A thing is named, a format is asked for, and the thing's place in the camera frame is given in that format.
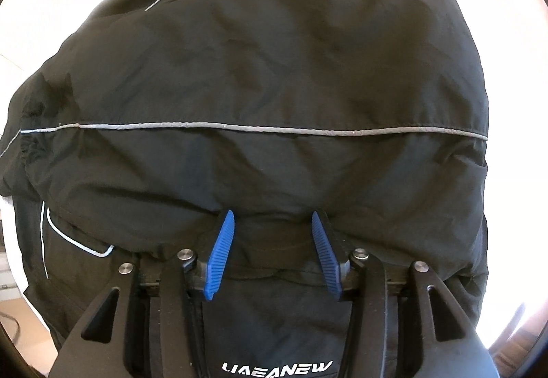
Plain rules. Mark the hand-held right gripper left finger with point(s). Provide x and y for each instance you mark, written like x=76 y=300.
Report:
x=220 y=247

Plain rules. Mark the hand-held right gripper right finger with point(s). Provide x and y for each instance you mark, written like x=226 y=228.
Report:
x=324 y=251

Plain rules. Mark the black jacket with grey piping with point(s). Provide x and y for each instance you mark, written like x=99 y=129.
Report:
x=274 y=74

